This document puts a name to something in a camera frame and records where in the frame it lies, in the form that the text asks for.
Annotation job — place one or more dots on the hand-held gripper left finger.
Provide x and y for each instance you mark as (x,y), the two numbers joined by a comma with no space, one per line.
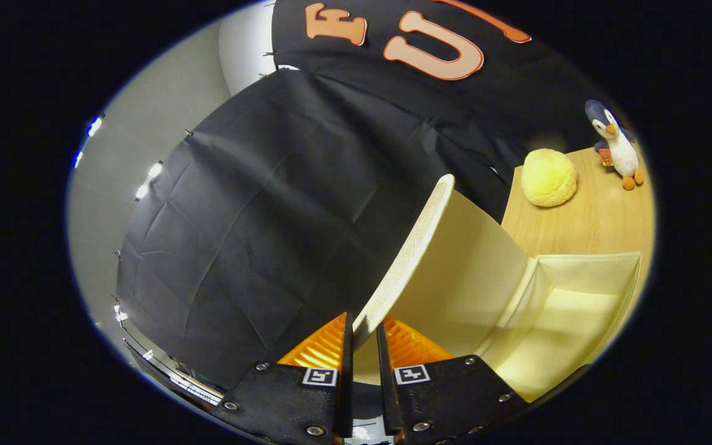
(282,402)

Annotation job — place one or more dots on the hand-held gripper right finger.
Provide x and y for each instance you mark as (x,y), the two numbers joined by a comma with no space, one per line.
(449,402)

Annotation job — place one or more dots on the cream fabric storage box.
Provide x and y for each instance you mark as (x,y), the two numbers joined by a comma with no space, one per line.
(473,272)

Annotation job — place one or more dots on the black backdrop cloth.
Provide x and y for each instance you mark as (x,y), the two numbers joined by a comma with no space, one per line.
(257,216)

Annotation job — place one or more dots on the yellow bun plush toy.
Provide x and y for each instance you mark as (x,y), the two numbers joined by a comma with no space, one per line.
(549,178)

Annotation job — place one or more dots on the penguin plush toy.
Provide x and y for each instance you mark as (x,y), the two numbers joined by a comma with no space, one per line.
(622,151)

